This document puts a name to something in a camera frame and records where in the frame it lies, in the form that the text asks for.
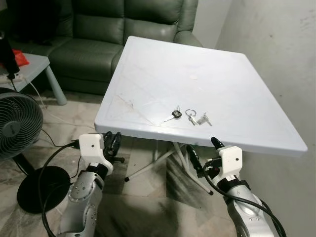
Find black standing fan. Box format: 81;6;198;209
0;87;71;214

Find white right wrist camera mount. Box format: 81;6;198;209
216;146;242;181

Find grey low side table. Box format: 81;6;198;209
0;53;68;106

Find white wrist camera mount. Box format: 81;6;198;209
79;133;115;171
216;146;242;181

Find red packet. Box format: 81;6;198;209
12;48;30;68

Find silver keys on ring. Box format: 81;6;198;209
185;109;213;127

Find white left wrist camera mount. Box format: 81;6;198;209
79;133;115;171

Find white plastic square table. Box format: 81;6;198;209
94;36;308;158

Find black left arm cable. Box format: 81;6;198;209
37;140;82;237

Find white metal table leg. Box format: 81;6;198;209
172;142;215;196
124;147;177;183

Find black fabric bundle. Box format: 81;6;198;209
7;0;64;46

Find black car key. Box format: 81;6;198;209
164;105;183;123

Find white power cable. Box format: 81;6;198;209
22;78;95;131

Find black upright device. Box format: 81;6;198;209
0;32;20;76

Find dark green leather sofa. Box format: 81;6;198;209
9;0;203;96

